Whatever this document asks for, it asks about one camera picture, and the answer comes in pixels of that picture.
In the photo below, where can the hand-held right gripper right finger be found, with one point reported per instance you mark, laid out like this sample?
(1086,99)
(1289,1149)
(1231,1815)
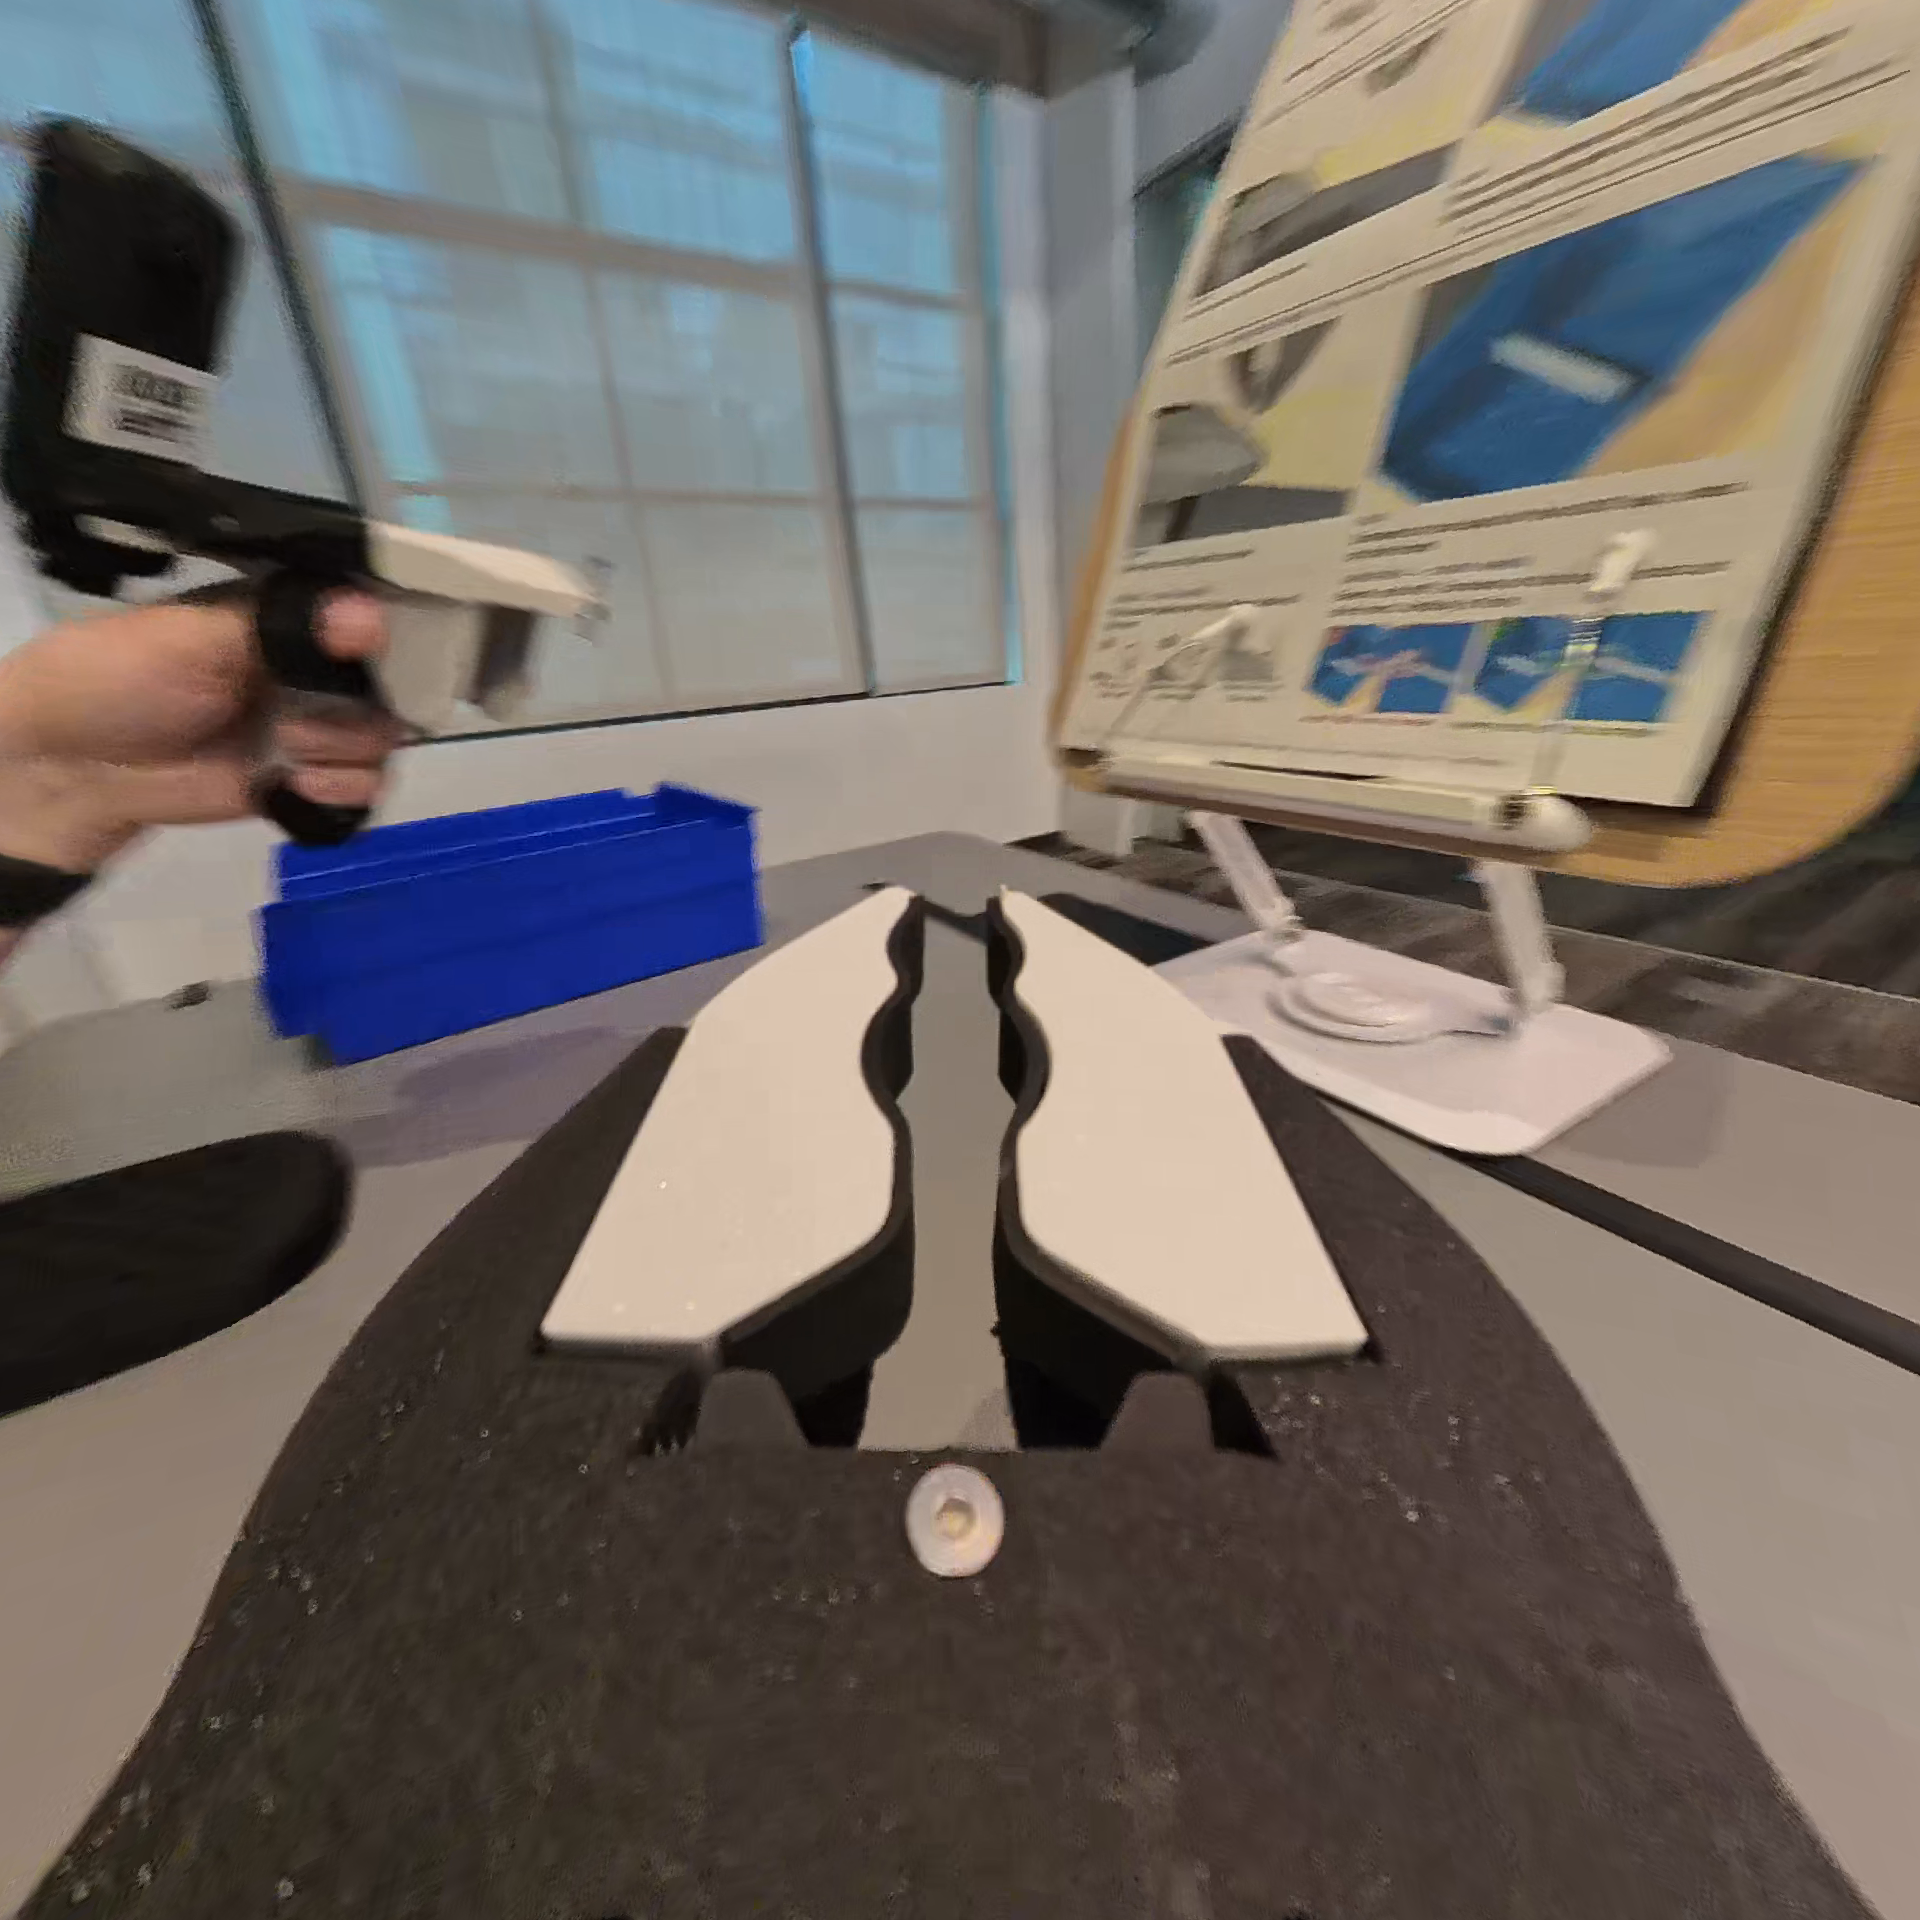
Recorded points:
(1170,1172)

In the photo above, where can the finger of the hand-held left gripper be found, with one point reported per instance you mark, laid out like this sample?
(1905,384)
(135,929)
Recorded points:
(465,570)

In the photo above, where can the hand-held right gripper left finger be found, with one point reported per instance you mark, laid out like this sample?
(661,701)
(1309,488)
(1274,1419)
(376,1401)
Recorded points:
(736,1157)

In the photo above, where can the metal screw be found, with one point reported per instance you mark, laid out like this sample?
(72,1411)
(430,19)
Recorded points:
(594,591)

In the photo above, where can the blue plastic bin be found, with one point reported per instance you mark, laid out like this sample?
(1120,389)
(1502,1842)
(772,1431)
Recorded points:
(527,932)

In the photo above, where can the long desk strip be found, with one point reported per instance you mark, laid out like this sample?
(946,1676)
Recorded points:
(1727,1257)

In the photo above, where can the large gridded window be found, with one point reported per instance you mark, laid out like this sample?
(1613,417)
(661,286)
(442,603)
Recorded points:
(674,376)

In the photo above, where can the instruction sheet on wooden stand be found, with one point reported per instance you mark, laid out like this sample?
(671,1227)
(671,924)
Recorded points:
(1498,1080)

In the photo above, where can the black wrist band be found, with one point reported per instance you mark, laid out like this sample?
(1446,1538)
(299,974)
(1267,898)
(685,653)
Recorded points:
(36,898)

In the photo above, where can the black rounded object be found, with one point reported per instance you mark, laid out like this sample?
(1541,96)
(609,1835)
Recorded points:
(151,1260)

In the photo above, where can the printed instruction sheet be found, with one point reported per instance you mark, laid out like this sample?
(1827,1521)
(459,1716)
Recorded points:
(1498,376)

